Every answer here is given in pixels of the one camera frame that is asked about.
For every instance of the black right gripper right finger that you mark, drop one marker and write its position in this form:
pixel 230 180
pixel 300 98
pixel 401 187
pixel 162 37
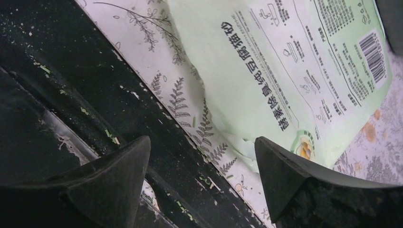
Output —
pixel 302 194

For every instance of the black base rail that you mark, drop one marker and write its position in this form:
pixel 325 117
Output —
pixel 60 55

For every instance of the grey plastic litter box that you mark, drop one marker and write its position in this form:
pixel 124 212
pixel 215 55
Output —
pixel 391 13

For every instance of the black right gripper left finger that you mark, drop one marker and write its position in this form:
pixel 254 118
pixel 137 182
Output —
pixel 104 193

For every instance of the green cat litter bag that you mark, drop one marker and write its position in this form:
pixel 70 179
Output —
pixel 306 74

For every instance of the floral patterned mat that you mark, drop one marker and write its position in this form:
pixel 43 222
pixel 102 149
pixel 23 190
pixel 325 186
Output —
pixel 141 38

